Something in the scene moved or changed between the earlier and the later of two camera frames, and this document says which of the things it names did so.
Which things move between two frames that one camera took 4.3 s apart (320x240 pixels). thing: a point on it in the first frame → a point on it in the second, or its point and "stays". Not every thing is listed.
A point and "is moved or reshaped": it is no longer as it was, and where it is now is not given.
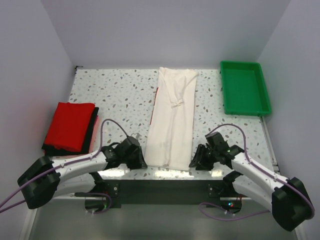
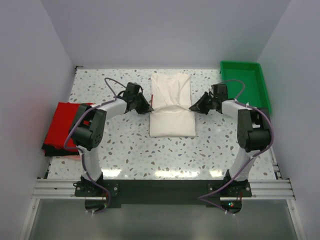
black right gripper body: x=206 y=157 → x=206 y=103
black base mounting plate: x=116 y=192 stays
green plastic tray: x=244 y=88 stays
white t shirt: x=170 y=136 is moved or reshaped
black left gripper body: x=133 y=161 → x=140 y=105
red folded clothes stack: x=71 y=126 stays
